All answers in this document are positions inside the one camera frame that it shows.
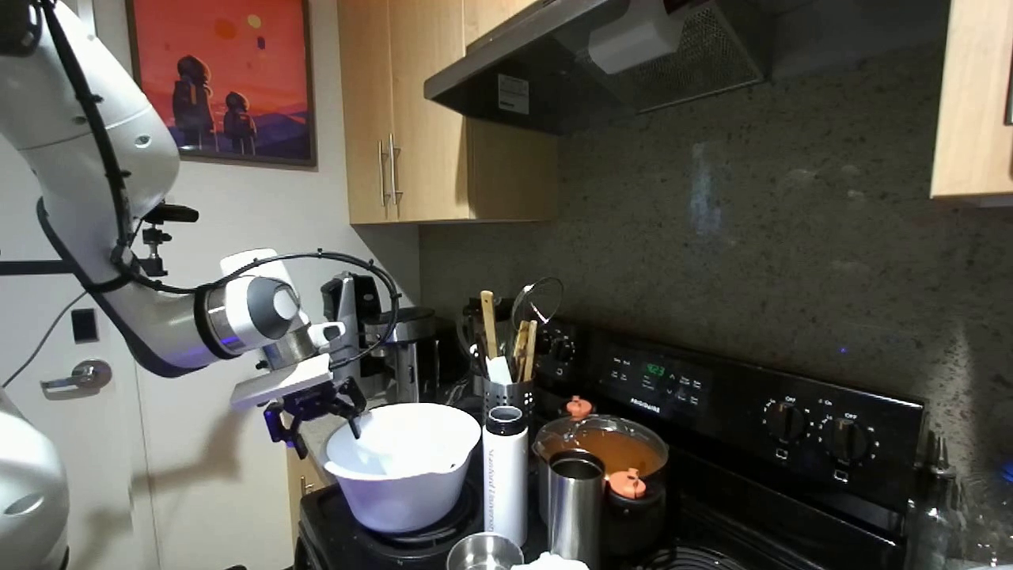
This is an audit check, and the dark pot with orange sauce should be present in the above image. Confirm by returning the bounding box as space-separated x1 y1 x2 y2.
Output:
527 393 675 565

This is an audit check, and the dark glass bottle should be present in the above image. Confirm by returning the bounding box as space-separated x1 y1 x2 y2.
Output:
903 431 964 570

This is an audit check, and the steel utensil holder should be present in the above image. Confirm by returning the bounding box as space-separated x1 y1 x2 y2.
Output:
478 376 534 417

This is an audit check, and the black wall plate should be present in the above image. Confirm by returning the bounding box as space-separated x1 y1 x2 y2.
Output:
71 307 102 346

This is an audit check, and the black camera on mount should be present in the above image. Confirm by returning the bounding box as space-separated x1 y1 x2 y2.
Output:
138 201 202 279

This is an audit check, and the large white dish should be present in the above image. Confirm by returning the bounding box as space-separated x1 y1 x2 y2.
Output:
319 404 484 537

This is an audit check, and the white box under hood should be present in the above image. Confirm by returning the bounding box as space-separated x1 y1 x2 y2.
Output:
587 0 689 75

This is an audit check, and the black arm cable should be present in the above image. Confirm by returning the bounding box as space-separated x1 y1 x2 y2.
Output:
36 0 414 353

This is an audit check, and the orange framed painting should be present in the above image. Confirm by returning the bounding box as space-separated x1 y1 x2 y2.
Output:
124 0 319 170

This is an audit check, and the steel tumbler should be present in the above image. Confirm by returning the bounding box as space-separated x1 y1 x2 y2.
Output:
544 451 609 570

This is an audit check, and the long wooden spoon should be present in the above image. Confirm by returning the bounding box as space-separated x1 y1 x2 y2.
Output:
478 289 501 360

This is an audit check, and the white bottle with dark cap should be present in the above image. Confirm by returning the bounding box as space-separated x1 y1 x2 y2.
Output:
480 404 533 552

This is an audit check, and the wooden spatula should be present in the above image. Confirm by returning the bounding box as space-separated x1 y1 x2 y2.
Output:
513 317 540 388

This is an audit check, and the light wood wall cabinet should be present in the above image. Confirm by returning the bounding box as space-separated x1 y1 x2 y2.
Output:
335 0 564 229
926 0 1013 204

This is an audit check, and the small steel bowl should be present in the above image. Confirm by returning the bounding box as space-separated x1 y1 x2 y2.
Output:
444 530 527 570

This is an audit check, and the black electric stove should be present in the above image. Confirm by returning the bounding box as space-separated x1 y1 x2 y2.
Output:
294 313 930 570

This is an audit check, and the dark range hood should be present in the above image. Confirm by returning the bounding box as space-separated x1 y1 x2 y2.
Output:
422 0 945 141

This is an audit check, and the blender with black lid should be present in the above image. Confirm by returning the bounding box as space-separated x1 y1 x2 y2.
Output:
381 303 439 407

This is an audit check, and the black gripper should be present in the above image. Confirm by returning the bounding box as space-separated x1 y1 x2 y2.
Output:
261 376 374 461

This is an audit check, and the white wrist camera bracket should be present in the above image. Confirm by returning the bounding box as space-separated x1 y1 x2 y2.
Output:
219 249 343 411

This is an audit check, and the crumpled white cloth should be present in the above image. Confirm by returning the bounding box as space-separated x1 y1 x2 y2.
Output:
510 548 595 570

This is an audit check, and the metal skimmer spoon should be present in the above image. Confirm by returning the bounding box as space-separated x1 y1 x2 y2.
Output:
506 276 568 329

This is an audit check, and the silver door lever handle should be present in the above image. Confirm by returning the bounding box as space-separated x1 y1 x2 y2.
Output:
38 357 113 398

